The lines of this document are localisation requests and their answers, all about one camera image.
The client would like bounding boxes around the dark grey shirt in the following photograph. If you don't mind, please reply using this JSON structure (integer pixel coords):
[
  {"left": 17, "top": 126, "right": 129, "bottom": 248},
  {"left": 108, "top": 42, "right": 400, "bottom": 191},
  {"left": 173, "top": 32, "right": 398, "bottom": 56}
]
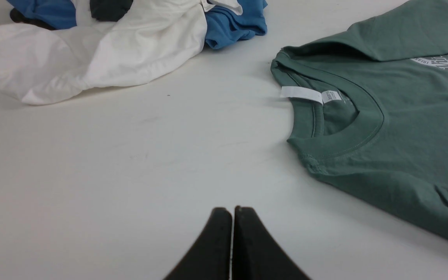
[{"left": 8, "top": 0, "right": 133, "bottom": 30}]

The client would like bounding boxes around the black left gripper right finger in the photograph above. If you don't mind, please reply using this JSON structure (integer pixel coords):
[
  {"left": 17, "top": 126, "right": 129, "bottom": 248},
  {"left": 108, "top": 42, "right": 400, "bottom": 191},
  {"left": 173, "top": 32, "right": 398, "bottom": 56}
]
[{"left": 232, "top": 206, "right": 310, "bottom": 280}]

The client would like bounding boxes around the green long sleeve shirt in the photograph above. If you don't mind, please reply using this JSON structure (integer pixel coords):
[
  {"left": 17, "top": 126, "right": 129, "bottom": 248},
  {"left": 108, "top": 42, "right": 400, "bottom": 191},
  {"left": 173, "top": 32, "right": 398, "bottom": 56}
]
[{"left": 271, "top": 0, "right": 448, "bottom": 240}]

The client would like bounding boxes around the white shirt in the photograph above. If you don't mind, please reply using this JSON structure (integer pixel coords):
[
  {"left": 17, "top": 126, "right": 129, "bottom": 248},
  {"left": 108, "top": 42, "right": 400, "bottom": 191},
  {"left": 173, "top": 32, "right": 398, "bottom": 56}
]
[{"left": 0, "top": 0, "right": 244, "bottom": 105}]

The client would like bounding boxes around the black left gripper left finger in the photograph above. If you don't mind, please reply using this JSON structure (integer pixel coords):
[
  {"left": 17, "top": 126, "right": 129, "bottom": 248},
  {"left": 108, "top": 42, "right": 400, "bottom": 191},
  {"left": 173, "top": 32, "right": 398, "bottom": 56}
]
[{"left": 165, "top": 207, "right": 233, "bottom": 280}]

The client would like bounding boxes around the blue shirt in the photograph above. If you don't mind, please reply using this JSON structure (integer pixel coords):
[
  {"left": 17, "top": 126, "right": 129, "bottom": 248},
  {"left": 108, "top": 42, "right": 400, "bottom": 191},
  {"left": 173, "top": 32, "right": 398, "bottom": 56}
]
[{"left": 6, "top": 0, "right": 268, "bottom": 50}]

